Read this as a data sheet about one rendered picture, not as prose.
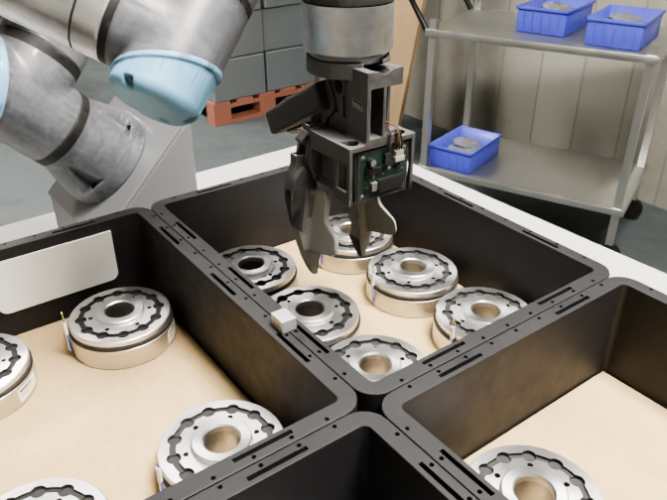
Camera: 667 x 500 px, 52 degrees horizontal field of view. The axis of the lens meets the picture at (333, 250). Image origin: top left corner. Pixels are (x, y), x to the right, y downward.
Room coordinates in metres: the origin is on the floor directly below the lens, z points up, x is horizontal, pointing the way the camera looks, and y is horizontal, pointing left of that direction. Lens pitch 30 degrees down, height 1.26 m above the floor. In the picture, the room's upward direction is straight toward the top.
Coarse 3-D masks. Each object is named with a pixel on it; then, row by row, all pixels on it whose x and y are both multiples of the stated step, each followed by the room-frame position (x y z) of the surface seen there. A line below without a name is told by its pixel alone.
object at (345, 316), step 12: (300, 288) 0.62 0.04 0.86; (312, 288) 0.62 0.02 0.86; (324, 288) 0.62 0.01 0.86; (276, 300) 0.59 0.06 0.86; (288, 300) 0.59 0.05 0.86; (336, 300) 0.59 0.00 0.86; (348, 300) 0.59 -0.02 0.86; (336, 312) 0.57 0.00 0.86; (348, 312) 0.57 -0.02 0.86; (324, 324) 0.55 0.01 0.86; (336, 324) 0.55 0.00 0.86; (348, 324) 0.55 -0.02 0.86; (324, 336) 0.53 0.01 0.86; (336, 336) 0.53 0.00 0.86
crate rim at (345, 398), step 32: (96, 224) 0.64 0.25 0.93; (160, 224) 0.64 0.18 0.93; (192, 256) 0.57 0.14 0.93; (224, 288) 0.51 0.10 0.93; (256, 320) 0.46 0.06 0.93; (288, 352) 0.42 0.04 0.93; (320, 384) 0.39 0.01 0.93; (320, 416) 0.35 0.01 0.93; (256, 448) 0.32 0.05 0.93; (192, 480) 0.29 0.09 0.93
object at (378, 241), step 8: (336, 216) 0.79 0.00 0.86; (344, 216) 0.79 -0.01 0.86; (376, 232) 0.74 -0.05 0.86; (344, 240) 0.72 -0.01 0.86; (376, 240) 0.73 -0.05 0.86; (384, 240) 0.72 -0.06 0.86; (344, 248) 0.70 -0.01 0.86; (352, 248) 0.71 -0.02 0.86; (368, 248) 0.70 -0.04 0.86; (376, 248) 0.71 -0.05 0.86
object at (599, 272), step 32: (192, 192) 0.72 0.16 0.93; (448, 192) 0.72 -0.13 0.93; (512, 224) 0.64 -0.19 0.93; (576, 256) 0.57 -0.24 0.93; (256, 288) 0.51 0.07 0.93; (576, 288) 0.51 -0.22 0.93; (512, 320) 0.46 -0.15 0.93; (320, 352) 0.42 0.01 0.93; (448, 352) 0.42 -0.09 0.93; (352, 384) 0.38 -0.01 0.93; (384, 384) 0.38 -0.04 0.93
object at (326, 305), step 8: (304, 296) 0.59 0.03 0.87; (312, 296) 0.59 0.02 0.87; (288, 304) 0.58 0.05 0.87; (296, 304) 0.58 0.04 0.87; (304, 304) 0.59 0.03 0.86; (312, 304) 0.59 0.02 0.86; (320, 304) 0.58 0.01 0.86; (328, 304) 0.58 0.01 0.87; (296, 312) 0.56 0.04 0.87; (328, 312) 0.56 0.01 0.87; (304, 320) 0.55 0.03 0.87; (312, 320) 0.55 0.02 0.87; (320, 320) 0.55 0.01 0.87
